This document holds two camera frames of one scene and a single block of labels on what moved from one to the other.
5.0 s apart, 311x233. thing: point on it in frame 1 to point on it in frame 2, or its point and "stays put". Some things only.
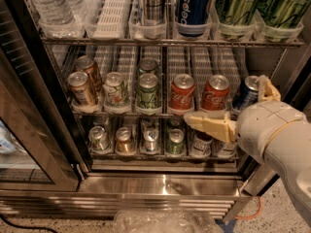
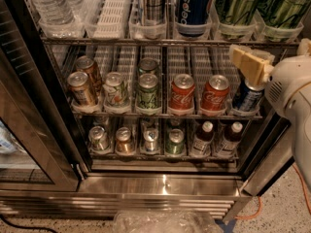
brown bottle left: [201, 144] stays put
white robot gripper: [266, 126] to [284, 82]
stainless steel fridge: [96, 81] stays put
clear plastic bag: [164, 221] stays put
